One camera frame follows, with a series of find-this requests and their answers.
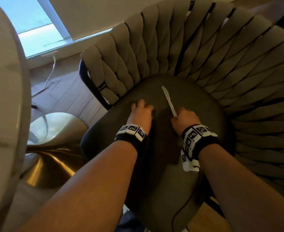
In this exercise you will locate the person's right hand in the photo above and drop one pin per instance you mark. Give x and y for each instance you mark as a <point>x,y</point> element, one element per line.
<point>186,120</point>

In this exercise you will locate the person's left hand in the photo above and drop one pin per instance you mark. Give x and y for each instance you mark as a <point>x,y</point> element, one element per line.
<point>140,115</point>

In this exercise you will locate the grey woven armchair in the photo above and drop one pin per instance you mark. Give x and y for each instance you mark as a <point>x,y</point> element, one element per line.
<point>197,101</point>

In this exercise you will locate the white plastic knife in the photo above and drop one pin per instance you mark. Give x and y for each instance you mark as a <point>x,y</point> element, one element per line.
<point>169,100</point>

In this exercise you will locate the person's right forearm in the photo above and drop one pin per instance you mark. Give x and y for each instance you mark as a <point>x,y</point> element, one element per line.
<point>241,190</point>

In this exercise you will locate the person's left forearm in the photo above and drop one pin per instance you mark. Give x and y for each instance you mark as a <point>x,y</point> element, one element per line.
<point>84,190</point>

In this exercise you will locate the black right marker wristband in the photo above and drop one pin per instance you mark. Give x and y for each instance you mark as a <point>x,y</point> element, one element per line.
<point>200,135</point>

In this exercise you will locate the grey trouser leg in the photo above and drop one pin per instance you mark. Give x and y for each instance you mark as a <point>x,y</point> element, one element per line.
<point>129,223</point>

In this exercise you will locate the large beige roller blind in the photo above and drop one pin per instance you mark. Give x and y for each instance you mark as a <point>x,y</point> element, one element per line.
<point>91,14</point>

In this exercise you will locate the white marble table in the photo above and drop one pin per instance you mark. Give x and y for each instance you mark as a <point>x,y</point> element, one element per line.
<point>4,106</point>

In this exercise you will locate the window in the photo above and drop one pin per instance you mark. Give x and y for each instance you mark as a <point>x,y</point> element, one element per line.
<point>30,24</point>

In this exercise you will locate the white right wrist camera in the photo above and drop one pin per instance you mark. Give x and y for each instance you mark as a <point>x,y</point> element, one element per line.
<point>187,164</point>

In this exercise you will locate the gold table pedestal base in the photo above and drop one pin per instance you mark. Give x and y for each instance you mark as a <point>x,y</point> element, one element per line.
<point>52,166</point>

